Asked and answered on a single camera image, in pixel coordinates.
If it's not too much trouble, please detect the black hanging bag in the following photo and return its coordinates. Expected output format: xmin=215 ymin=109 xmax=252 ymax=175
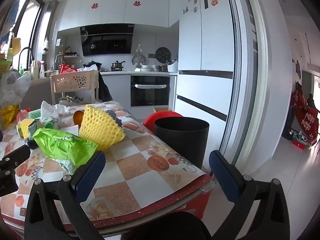
xmin=98 ymin=72 xmax=113 ymax=102

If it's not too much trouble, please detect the black wok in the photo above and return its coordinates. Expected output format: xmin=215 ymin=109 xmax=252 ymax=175
xmin=82 ymin=61 xmax=103 ymax=71

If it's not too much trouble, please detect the round black pan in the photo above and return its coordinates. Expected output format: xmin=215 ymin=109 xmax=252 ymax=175
xmin=155 ymin=47 xmax=172 ymax=63

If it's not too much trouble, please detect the steel cooking pot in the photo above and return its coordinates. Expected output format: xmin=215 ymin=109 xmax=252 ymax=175
xmin=111 ymin=60 xmax=125 ymax=71

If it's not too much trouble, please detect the yellow plastic basket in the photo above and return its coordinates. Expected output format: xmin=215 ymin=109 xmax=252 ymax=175
xmin=0 ymin=61 xmax=12 ymax=78

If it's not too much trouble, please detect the white refrigerator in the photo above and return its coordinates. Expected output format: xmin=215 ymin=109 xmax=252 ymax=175
xmin=172 ymin=0 xmax=234 ymax=130

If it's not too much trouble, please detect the red plastic basket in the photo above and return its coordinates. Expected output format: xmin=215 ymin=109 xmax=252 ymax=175
xmin=59 ymin=64 xmax=78 ymax=73

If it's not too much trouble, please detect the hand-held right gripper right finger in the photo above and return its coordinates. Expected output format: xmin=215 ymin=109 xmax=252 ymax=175
xmin=209 ymin=151 xmax=291 ymax=240

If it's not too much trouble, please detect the large yellow foam fruit net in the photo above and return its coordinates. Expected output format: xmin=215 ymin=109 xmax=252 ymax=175
xmin=79 ymin=104 xmax=126 ymax=151

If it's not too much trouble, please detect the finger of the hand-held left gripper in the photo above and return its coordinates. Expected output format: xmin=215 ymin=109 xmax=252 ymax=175
xmin=0 ymin=145 xmax=31 ymax=198

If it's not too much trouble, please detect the pink plastic bag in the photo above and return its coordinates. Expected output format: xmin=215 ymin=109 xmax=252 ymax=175
xmin=16 ymin=109 xmax=30 ymax=123

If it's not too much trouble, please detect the small yellow foam fruit net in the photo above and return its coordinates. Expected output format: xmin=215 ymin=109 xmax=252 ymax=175
xmin=17 ymin=118 xmax=38 ymax=138

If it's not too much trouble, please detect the white bottle with green cap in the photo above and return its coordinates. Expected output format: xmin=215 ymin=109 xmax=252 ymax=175
xmin=43 ymin=118 xmax=59 ymax=130

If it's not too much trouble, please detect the red banner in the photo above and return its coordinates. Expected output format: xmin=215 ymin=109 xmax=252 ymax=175
xmin=291 ymin=90 xmax=320 ymax=147

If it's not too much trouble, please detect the round silver steamer plate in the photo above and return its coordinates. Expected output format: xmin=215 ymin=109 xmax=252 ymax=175
xmin=132 ymin=54 xmax=146 ymax=68

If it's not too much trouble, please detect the white paper towel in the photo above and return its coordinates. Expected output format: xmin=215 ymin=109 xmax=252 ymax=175
xmin=41 ymin=101 xmax=71 ymax=122

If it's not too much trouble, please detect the green plastic bag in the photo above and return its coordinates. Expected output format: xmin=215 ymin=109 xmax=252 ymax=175
xmin=32 ymin=128 xmax=99 ymax=167

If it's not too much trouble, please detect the grey blue cloth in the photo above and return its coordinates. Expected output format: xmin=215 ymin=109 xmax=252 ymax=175
xmin=106 ymin=109 xmax=123 ymax=128

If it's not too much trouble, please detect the gold foil bag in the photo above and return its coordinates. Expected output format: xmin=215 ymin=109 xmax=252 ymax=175
xmin=0 ymin=104 xmax=20 ymax=128

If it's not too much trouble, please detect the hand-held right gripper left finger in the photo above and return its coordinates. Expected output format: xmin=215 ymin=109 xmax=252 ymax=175
xmin=24 ymin=151 xmax=107 ymax=240

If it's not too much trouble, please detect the black range hood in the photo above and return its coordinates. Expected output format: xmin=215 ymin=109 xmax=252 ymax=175
xmin=80 ymin=24 xmax=135 ymax=57

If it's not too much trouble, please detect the black built-in oven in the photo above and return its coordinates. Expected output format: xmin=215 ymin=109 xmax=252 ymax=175
xmin=130 ymin=75 xmax=170 ymax=107

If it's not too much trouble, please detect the clear plastic bag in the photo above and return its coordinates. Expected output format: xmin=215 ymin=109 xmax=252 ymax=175
xmin=59 ymin=157 xmax=78 ymax=175

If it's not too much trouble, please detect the red plastic stool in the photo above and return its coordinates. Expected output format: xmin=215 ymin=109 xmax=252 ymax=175
xmin=142 ymin=111 xmax=184 ymax=130

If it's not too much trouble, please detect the large translucent plastic bag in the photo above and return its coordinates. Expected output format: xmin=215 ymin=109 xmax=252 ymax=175
xmin=0 ymin=71 xmax=32 ymax=105

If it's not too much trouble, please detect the table with checkered cloth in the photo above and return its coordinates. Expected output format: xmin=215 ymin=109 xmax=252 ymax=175
xmin=0 ymin=101 xmax=215 ymax=230

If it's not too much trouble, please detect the black trash bin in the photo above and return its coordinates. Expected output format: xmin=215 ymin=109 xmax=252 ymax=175
xmin=154 ymin=117 xmax=210 ymax=169

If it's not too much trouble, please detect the black kitchen faucet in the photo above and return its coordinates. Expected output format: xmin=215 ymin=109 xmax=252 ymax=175
xmin=18 ymin=47 xmax=33 ymax=70

